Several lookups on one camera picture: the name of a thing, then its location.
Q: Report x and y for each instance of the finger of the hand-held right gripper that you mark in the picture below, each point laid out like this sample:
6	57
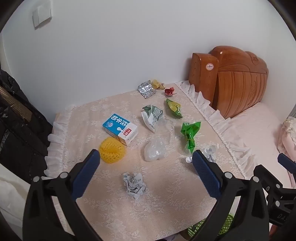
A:
284	160
266	172

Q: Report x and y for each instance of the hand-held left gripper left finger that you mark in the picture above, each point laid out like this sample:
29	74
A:
86	171

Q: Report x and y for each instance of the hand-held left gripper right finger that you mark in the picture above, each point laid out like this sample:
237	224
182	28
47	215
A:
207	176

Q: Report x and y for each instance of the green plastic bag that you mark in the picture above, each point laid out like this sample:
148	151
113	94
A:
189	131

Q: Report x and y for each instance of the green plastic basket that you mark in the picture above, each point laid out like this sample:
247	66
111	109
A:
226	223

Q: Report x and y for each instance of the green and white wrapper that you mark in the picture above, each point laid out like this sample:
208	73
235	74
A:
150	115

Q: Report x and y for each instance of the folded pink blanket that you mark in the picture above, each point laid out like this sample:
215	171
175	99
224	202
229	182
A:
289	143

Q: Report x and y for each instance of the crumpled clear white wrapper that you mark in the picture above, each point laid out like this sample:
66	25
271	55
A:
209	151

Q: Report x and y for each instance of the yellow foam fruit net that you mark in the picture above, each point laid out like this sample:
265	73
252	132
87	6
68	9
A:
112	150

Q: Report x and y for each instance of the white ruffled cloth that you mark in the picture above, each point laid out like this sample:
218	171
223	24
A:
290	124

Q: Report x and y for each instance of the bed with pink sheet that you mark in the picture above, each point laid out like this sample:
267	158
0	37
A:
254	132

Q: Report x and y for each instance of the crumpled printed paper ball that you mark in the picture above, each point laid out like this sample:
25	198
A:
134	185

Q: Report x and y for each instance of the blue and white milk carton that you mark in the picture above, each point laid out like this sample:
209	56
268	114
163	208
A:
118	126

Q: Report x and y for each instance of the crumpled clear plastic bag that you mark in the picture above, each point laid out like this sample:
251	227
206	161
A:
153	150

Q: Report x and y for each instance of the clear plastic bottle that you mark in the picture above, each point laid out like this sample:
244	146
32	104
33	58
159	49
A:
166	129

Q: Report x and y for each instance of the black puffer jacket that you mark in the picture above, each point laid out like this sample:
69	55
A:
18	139

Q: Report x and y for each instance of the green and yellow snack packet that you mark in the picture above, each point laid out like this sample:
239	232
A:
173	107

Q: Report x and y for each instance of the wooden headboard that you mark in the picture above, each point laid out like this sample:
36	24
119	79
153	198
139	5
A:
240	88

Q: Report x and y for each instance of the red candy wrapper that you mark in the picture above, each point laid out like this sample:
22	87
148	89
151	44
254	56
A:
169	91

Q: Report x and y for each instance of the silver foil wrapper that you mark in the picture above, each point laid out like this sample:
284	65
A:
145	89

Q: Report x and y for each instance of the yellow candy wrapper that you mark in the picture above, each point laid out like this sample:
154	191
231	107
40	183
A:
156	83

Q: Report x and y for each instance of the white wall switch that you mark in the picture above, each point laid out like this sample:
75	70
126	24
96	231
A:
41	14

